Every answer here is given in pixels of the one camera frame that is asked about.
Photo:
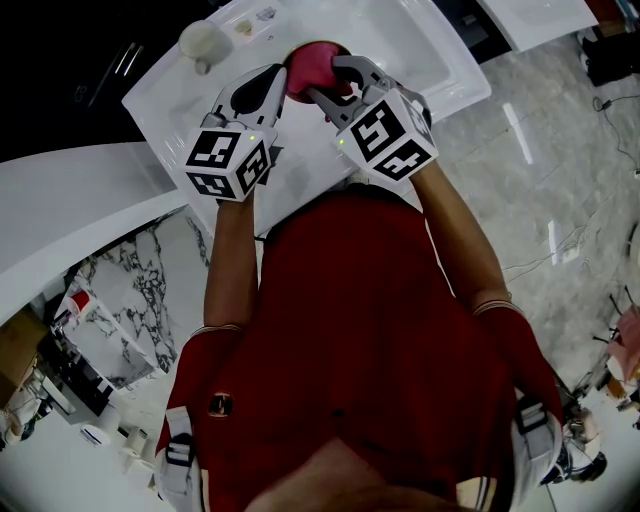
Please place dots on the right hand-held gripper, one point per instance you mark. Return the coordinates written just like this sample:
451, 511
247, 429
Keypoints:
390, 135

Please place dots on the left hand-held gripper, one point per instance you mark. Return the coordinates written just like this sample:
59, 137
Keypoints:
215, 155

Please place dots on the tan wooden bowl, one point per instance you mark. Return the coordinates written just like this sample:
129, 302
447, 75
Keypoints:
345, 48

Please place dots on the pink cloth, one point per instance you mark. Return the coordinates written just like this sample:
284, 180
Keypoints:
310, 65

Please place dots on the person's right forearm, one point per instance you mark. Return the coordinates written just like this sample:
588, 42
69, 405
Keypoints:
460, 240

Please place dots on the person's left forearm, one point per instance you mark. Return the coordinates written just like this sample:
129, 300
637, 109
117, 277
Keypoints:
232, 270

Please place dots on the white sink with drainboard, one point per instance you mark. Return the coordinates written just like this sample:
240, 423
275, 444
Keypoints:
310, 160

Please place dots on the white mug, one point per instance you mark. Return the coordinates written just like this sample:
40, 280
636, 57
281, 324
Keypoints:
200, 40

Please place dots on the black cabinet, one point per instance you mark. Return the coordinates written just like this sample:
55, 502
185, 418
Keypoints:
60, 75

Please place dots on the plain white sink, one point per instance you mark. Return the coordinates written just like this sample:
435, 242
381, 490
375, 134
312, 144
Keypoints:
540, 20

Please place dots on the white curved bathtub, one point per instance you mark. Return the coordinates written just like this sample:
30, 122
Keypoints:
60, 210

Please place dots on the person's red shirt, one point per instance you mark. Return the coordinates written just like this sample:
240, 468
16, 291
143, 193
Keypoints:
360, 325

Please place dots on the red plastic cup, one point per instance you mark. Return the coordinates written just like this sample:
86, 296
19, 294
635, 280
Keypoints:
81, 301

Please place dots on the white power strip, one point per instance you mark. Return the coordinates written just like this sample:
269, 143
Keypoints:
570, 253

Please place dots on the marble-patterned box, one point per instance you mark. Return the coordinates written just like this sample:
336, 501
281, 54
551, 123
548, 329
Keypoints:
105, 340

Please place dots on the cardboard box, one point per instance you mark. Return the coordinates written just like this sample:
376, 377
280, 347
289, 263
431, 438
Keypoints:
17, 350

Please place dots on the pink fabric on stand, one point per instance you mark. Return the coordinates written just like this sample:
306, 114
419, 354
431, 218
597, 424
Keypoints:
627, 340

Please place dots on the crumpled white plastic bag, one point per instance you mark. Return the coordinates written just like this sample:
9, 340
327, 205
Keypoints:
20, 420

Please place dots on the white blue striped bundle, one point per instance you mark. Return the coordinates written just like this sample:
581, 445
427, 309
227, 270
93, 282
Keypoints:
575, 450

